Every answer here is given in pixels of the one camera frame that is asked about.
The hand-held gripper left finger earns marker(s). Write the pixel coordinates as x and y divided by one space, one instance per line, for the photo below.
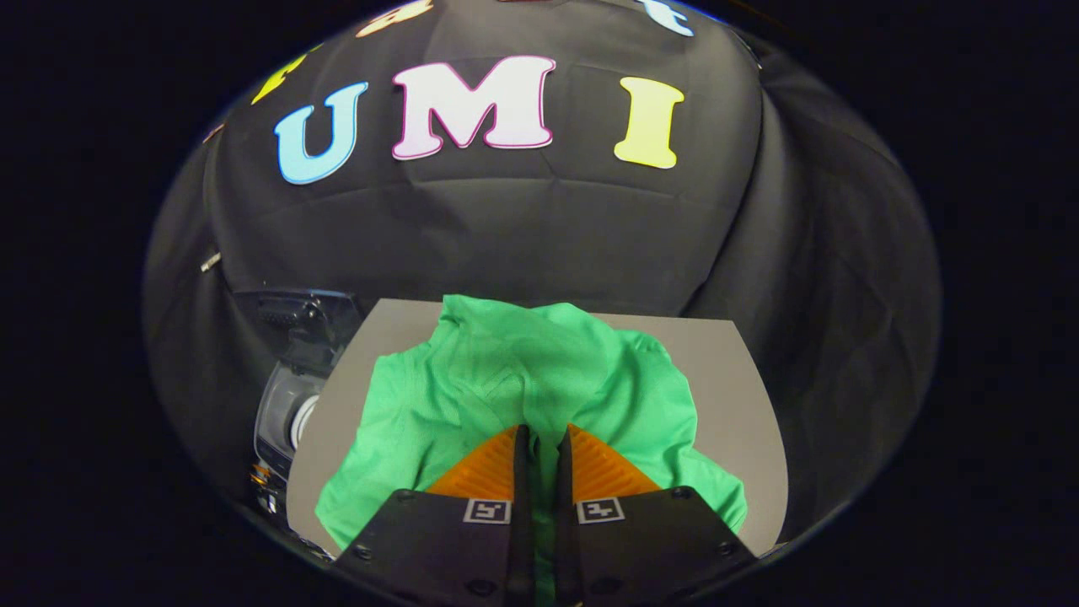
521 506

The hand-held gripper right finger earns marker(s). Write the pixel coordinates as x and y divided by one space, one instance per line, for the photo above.
563 506

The green polo shirt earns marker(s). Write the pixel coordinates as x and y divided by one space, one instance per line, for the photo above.
506 371

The dark grey washing machine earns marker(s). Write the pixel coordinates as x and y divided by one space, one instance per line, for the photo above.
282 413

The grey cabinet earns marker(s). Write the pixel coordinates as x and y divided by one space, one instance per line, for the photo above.
725 388

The black backdrop cloth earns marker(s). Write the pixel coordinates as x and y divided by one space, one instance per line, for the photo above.
523 228

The silver clip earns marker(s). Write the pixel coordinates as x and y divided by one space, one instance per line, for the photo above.
211 261

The reddish clip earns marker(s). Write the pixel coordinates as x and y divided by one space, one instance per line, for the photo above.
212 133

